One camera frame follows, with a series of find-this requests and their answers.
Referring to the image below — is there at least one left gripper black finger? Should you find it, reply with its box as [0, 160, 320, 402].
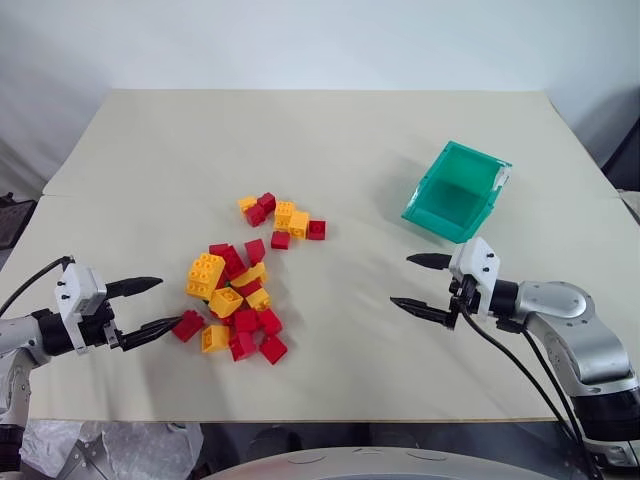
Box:
[105, 276, 165, 301]
[119, 315, 184, 351]

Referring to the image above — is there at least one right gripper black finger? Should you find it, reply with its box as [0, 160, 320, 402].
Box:
[405, 252, 454, 271]
[389, 296, 459, 331]

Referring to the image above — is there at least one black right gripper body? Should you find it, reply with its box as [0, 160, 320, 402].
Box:
[448, 275, 482, 317]

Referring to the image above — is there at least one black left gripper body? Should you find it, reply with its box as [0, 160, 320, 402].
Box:
[79, 301, 126, 352]

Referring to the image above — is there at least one green plastic bin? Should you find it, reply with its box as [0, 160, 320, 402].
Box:
[400, 140, 513, 245]

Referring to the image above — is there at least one crumpled clear plastic sheet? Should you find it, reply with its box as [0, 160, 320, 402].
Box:
[18, 419, 202, 480]

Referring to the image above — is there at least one black crate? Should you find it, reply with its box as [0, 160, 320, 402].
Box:
[0, 191, 37, 252]

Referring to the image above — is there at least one silver robot torso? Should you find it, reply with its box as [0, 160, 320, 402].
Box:
[198, 445, 604, 480]

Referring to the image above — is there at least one dark background object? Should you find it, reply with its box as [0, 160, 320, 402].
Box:
[601, 88, 640, 192]

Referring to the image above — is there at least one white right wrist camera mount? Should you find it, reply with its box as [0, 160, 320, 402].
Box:
[447, 236, 502, 319]

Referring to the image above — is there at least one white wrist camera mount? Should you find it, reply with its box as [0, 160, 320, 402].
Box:
[447, 236, 502, 319]
[54, 263, 108, 354]

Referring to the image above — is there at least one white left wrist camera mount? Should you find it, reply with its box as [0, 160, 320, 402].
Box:
[54, 263, 108, 354]

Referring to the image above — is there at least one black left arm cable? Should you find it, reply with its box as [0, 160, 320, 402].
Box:
[0, 255, 75, 314]

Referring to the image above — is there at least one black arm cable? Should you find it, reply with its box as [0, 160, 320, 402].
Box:
[0, 255, 75, 314]
[460, 308, 601, 480]
[519, 327, 584, 441]

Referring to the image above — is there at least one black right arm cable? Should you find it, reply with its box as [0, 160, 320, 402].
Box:
[460, 308, 601, 480]
[519, 327, 584, 441]

